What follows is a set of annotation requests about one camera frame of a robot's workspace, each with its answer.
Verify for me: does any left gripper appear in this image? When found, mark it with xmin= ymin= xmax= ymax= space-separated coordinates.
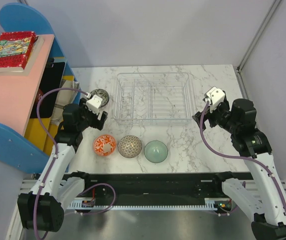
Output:
xmin=77 ymin=98 xmax=107 ymax=131

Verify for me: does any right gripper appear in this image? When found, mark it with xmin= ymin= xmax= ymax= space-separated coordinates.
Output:
xmin=192 ymin=99 xmax=239 ymax=134

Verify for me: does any orange floral bowl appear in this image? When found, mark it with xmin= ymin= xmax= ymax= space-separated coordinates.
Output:
xmin=93 ymin=134 xmax=117 ymax=157

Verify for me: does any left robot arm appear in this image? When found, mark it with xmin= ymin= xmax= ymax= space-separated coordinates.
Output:
xmin=17 ymin=95 xmax=108 ymax=232

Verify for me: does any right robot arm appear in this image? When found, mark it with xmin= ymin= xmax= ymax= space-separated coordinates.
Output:
xmin=193 ymin=96 xmax=286 ymax=240

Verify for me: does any brown patterned bowl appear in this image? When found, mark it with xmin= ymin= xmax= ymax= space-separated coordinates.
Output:
xmin=118 ymin=135 xmax=142 ymax=158

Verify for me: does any yellow book on shelf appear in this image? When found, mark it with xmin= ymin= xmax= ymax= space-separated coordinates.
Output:
xmin=25 ymin=75 xmax=75 ymax=155

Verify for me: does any black book on shelf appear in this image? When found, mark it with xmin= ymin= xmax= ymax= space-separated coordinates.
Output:
xmin=30 ymin=62 xmax=66 ymax=119

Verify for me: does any pale green bowl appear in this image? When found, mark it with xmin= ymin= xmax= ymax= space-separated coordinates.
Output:
xmin=144 ymin=140 xmax=168 ymax=164

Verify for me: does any blue pink bookshelf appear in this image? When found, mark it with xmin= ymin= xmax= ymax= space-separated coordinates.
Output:
xmin=0 ymin=2 xmax=81 ymax=174

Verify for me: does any beige book under red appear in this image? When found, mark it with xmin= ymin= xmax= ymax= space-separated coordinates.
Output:
xmin=0 ymin=35 xmax=44 ymax=76

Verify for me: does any red illustrated book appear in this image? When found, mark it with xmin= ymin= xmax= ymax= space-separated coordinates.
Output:
xmin=0 ymin=31 xmax=37 ymax=73

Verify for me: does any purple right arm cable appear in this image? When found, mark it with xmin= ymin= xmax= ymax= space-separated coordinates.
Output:
xmin=199 ymin=99 xmax=286 ymax=240

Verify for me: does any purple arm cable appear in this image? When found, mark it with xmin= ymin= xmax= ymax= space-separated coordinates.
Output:
xmin=199 ymin=99 xmax=286 ymax=240
xmin=33 ymin=87 xmax=88 ymax=240

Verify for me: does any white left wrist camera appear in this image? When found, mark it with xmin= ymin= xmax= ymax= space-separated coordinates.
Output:
xmin=85 ymin=93 xmax=103 ymax=115

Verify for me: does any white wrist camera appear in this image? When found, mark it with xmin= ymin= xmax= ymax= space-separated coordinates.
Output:
xmin=203 ymin=86 xmax=226 ymax=112
xmin=85 ymin=93 xmax=103 ymax=115

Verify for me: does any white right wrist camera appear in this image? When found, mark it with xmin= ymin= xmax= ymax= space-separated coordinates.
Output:
xmin=203 ymin=86 xmax=226 ymax=112

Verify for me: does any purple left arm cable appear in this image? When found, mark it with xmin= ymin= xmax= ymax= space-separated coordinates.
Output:
xmin=33 ymin=87 xmax=88 ymax=240

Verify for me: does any clear wire dish rack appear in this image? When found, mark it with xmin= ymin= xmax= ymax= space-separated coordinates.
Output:
xmin=114 ymin=72 xmax=195 ymax=125

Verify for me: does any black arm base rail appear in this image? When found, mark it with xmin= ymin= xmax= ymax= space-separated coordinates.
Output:
xmin=34 ymin=171 xmax=256 ymax=207

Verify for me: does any white cable duct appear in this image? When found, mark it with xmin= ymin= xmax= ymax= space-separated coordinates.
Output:
xmin=67 ymin=197 xmax=231 ymax=211

